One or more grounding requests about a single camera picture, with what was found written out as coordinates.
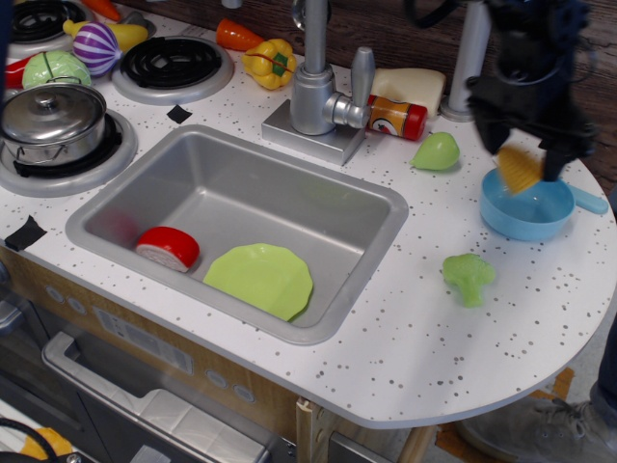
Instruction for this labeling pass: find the cream toy cheese block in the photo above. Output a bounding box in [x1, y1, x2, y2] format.
[371, 68, 446, 118]

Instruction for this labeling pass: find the black burner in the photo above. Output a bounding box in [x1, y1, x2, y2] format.
[112, 36, 234, 106]
[1, 111, 138, 198]
[8, 1, 95, 60]

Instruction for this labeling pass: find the black cable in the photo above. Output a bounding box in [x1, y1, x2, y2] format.
[402, 0, 467, 29]

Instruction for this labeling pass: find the black tape square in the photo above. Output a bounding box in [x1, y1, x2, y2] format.
[167, 105, 193, 124]

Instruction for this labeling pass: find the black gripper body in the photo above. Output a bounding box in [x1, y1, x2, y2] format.
[468, 71, 597, 144]

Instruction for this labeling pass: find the silver toy faucet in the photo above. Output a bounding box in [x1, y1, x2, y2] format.
[261, 1, 375, 166]

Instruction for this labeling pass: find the yellow toy corn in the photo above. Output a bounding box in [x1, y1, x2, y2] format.
[496, 146, 543, 195]

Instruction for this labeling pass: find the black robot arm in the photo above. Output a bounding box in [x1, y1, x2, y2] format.
[467, 1, 597, 181]

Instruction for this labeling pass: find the black tape at edge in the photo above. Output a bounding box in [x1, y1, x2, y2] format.
[4, 215, 47, 252]

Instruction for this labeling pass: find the orange toy carrot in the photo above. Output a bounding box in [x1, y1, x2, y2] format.
[216, 18, 264, 51]
[81, 0, 121, 22]

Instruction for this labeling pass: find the black front left burner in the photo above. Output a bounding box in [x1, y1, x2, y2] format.
[1, 111, 138, 198]

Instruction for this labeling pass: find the green toy broccoli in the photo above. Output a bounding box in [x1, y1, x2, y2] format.
[443, 254, 496, 308]

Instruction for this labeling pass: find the yellow object bottom left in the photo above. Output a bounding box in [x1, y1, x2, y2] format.
[18, 426, 73, 462]

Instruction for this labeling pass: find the red capped sauce bottle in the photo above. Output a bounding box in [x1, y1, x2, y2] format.
[367, 95, 428, 141]

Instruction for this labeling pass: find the purple striped toy onion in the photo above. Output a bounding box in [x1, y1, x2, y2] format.
[73, 22, 122, 77]

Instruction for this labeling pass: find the steel pot with lid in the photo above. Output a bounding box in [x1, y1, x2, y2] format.
[1, 83, 107, 165]

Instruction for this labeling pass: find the grey sneaker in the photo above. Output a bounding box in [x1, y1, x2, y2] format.
[456, 397, 616, 462]

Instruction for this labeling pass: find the red toy chili pepper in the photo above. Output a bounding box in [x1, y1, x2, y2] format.
[5, 55, 33, 89]

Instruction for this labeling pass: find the green toy pear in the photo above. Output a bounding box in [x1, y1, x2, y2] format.
[409, 132, 460, 171]

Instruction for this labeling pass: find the black back left burner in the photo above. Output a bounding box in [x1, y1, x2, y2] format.
[8, 1, 95, 60]

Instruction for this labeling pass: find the grey metal pole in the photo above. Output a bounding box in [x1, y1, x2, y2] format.
[440, 1, 492, 122]

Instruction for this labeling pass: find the green plastic plate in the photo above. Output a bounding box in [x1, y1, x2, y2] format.
[203, 243, 313, 321]

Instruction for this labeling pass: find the yellow toy squash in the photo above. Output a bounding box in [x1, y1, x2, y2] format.
[63, 19, 148, 52]

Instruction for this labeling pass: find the orange toy carrot at back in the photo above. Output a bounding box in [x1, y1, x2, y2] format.
[81, 0, 121, 22]

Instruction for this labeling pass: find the green toy cabbage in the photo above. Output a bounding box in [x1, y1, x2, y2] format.
[21, 50, 92, 89]

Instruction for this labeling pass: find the grey oven door handle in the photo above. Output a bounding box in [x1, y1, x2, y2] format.
[42, 333, 271, 462]

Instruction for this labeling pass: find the grey toy sink basin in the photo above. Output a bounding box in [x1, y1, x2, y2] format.
[66, 125, 409, 344]

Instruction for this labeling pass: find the black middle burner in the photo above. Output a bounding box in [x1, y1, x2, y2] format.
[112, 36, 234, 106]

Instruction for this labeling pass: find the yellow toy bell pepper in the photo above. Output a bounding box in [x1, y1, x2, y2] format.
[241, 39, 297, 91]

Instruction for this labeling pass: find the blue plastic bowl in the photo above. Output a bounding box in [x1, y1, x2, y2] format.
[480, 169, 609, 241]

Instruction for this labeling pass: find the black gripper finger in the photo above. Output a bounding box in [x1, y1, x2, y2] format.
[542, 137, 591, 182]
[474, 113, 511, 155]

